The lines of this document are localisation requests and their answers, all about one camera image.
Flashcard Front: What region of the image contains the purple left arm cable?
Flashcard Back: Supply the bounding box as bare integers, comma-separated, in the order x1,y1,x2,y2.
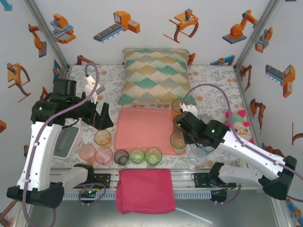
22,62,107,227

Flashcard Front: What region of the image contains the short green glass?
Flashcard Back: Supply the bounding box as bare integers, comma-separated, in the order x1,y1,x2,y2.
129,148,145,165
144,147,163,166

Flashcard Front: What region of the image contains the short grey glass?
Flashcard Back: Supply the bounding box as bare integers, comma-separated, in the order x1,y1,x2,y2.
113,148,130,166

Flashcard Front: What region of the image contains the tall green glass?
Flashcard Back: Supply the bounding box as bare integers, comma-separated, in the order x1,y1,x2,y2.
169,131,188,156

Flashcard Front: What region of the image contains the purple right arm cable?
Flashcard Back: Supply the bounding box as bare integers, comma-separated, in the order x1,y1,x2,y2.
181,84,303,205

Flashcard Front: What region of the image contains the white kitchen scale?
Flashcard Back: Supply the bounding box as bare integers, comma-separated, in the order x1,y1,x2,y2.
53,125,84,162

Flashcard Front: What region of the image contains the floral table cover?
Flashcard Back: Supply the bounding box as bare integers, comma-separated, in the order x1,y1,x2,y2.
51,64,262,170

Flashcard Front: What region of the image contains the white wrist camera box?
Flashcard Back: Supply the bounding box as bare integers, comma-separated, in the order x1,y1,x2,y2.
84,74,105,105
179,103,197,116

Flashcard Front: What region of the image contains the tall amber glass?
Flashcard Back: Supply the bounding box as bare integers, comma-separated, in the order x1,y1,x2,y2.
171,98,189,116

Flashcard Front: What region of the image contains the white slotted cable duct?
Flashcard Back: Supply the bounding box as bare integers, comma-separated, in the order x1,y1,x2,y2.
61,191,212,200

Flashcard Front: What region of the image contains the short amber glass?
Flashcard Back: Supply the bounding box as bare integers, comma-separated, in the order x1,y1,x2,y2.
94,129,112,147

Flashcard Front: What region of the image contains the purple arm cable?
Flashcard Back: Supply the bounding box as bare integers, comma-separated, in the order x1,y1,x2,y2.
181,84,303,205
22,62,107,227

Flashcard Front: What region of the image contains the pink and green plush toy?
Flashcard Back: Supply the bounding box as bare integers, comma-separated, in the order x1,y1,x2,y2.
224,109,255,145

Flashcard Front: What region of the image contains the magenta folded cloth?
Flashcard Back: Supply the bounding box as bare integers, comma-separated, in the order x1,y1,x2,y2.
115,169,176,215

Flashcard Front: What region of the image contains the short frosted pink glass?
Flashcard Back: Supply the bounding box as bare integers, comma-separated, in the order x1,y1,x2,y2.
79,144,97,164

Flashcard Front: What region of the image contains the short clear pink glass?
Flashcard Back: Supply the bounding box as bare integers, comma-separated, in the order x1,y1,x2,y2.
95,146,114,166

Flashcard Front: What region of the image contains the aluminium table edge rail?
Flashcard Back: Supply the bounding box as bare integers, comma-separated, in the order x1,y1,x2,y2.
22,168,282,192

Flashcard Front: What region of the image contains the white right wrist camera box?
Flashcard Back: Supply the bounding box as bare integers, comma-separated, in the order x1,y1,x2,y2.
179,103,197,116

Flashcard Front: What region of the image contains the circuit board with green light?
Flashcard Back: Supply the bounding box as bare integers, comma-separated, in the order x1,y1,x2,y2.
79,189,98,202

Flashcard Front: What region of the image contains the aluminium frame post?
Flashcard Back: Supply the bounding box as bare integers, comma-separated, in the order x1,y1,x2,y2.
23,0,71,71
233,0,282,70

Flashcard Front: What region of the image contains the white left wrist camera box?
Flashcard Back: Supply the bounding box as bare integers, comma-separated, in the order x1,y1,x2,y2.
84,74,105,105

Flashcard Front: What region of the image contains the pink plastic tray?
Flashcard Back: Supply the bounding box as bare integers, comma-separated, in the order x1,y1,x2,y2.
114,107,187,157

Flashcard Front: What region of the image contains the tall clear glass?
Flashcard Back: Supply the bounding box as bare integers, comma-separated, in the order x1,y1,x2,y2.
188,148,208,170

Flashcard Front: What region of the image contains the tall smoky grey glass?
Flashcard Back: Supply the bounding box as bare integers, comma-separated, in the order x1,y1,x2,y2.
173,114,187,131

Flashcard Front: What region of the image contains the fan-patterned teal and gold pillow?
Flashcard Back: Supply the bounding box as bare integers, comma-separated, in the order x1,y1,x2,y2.
116,48,197,106

